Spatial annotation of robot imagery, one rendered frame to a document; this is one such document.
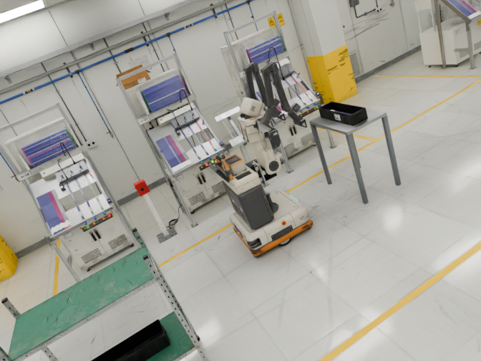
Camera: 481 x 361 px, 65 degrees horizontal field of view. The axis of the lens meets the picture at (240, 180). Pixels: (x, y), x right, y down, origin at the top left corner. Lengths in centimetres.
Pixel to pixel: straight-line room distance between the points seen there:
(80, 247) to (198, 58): 343
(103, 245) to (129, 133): 207
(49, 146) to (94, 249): 131
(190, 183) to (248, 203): 158
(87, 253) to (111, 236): 34
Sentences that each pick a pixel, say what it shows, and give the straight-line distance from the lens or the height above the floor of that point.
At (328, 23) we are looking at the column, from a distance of 695.
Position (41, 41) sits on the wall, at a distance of 614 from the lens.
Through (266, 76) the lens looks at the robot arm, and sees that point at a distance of 326.
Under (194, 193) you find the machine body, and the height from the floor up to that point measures 27.
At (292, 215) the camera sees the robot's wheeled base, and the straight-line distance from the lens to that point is 361.
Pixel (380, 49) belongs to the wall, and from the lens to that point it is 837.
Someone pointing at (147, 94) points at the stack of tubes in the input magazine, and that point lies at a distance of 468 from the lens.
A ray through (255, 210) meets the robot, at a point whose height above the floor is 48.
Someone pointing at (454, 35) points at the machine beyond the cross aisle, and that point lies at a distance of 725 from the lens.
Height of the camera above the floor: 214
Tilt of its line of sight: 24 degrees down
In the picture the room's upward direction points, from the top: 22 degrees counter-clockwise
